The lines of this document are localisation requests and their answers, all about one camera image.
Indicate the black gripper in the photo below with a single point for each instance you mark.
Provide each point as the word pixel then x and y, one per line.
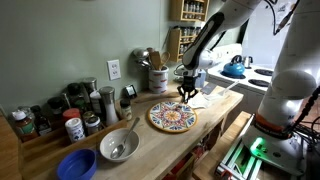
pixel 187 87

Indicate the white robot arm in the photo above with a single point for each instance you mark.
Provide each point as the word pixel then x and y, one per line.
pixel 295 76

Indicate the white folded napkin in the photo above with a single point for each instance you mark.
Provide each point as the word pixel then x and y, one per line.
pixel 199 101

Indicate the colourful patterned round plate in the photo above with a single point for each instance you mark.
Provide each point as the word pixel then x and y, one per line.
pixel 163 116

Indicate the white red utensil crock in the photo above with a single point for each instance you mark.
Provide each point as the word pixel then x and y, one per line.
pixel 158 80

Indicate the wooden spoon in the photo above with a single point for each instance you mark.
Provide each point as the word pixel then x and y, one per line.
pixel 164 58

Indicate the blue kettle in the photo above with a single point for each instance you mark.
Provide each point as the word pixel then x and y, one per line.
pixel 234 67

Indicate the lower wooden spice rack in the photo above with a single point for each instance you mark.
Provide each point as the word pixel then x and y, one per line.
pixel 180 38

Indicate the wooden spice rack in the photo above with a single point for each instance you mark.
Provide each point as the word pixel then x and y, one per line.
pixel 188 10
pixel 180 38

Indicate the small black timer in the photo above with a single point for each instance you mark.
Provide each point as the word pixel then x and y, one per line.
pixel 130 91

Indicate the silver ladle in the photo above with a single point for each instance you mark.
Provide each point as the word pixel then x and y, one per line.
pixel 141 57

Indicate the small black lid jar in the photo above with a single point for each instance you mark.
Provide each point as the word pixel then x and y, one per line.
pixel 126 109

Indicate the silver stovetop pot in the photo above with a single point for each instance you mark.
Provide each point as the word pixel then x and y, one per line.
pixel 247 61

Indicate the tall steel salt grinder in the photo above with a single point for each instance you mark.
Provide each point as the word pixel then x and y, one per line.
pixel 107 95

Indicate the upper wooden spice rack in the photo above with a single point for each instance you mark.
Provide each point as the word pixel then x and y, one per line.
pixel 188 10

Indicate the white ceramic bowl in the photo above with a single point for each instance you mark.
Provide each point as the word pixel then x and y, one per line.
pixel 115 138

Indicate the silver spoon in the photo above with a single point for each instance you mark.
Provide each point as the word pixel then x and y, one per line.
pixel 118 151

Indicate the white cap spray bottle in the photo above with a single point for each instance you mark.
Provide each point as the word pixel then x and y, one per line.
pixel 95 97

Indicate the steel pepper grinder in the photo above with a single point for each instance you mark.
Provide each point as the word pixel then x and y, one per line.
pixel 90 84

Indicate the glass jar metal lid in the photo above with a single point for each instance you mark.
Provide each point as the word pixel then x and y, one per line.
pixel 93 125

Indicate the white patterned spice can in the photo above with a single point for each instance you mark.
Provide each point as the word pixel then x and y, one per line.
pixel 75 129

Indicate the red lid spice jar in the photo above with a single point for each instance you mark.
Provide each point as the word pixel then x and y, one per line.
pixel 71 113

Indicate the blue plastic bowl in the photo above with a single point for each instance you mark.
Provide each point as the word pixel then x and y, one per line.
pixel 78 165

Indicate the dark sauce bottle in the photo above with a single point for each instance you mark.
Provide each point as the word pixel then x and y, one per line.
pixel 41 122

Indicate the wooden spice tray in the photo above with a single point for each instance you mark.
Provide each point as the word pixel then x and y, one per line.
pixel 51 148

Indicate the orange sauce bottle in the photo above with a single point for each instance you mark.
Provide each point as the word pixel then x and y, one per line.
pixel 24 126

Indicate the white wall outlet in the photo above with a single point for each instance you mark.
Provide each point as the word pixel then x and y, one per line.
pixel 114 69

